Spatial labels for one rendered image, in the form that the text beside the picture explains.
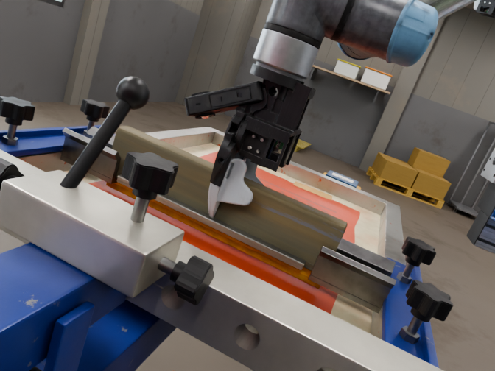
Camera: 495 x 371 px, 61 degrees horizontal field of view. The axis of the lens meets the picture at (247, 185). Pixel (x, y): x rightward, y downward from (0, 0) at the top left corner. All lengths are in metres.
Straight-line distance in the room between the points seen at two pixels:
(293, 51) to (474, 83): 7.93
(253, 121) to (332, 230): 0.17
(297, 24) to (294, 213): 0.23
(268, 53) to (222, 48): 7.33
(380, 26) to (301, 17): 0.09
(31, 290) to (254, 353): 0.17
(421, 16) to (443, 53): 7.81
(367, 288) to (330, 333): 0.22
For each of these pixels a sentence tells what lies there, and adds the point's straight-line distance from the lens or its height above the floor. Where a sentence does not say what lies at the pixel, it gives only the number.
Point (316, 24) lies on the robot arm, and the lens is 0.53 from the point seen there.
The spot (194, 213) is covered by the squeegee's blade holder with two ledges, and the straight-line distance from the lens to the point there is 0.59.
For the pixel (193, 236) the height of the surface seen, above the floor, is 0.96.
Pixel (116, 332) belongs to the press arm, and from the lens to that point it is 0.47.
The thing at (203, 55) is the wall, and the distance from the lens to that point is 7.97.
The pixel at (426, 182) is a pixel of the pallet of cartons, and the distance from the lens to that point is 7.44.
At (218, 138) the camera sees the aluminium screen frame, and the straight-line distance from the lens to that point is 1.21.
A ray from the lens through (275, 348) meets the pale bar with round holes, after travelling 0.34.
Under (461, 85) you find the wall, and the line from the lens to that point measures 8.38.
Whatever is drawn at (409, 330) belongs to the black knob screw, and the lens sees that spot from 0.49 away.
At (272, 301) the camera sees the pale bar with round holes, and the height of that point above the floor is 1.04.
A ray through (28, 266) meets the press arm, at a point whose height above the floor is 1.04.
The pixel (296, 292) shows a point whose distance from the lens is 0.57.
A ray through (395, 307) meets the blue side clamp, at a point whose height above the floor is 1.00.
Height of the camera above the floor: 1.21
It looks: 16 degrees down
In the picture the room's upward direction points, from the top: 20 degrees clockwise
